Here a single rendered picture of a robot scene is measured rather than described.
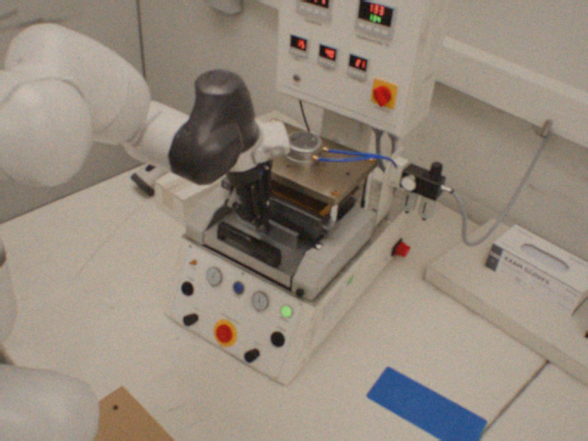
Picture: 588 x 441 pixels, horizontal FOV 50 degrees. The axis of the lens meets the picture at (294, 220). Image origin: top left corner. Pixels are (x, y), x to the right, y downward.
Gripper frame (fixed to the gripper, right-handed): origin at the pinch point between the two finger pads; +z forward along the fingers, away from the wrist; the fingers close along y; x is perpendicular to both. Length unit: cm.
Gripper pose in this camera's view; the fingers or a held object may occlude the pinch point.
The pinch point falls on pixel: (261, 220)
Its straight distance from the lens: 129.4
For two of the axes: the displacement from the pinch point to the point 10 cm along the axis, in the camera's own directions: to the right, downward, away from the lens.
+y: -5.4, 7.3, -4.2
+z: 1.3, 5.6, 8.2
